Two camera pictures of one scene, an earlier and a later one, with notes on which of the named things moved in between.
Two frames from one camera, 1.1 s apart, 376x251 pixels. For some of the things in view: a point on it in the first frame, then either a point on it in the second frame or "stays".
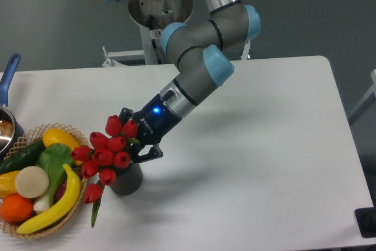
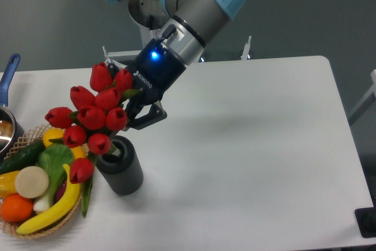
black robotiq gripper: x=154 y=121 to x=155 y=69
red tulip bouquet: x=101 y=157 to x=100 y=114
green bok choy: x=54 y=158 stays
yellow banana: x=64 y=208 stays
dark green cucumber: x=24 y=157 stays
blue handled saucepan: x=12 y=132 stays
